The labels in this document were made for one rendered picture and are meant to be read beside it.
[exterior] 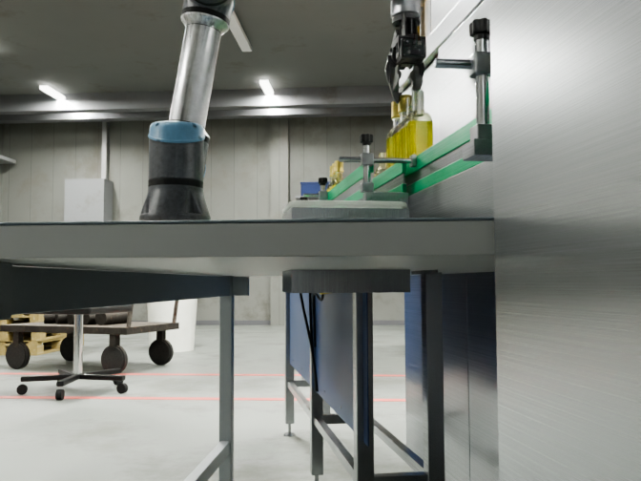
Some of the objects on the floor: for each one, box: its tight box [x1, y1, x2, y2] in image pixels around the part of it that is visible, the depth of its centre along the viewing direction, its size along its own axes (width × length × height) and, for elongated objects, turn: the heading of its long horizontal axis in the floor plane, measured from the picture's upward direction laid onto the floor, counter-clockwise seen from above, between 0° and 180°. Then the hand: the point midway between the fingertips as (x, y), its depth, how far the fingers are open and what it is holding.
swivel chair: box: [16, 304, 133, 400], centre depth 443 cm, size 70×70×109 cm
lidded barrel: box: [147, 299, 197, 352], centre depth 716 cm, size 56×56×70 cm
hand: (404, 99), depth 172 cm, fingers closed on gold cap, 3 cm apart
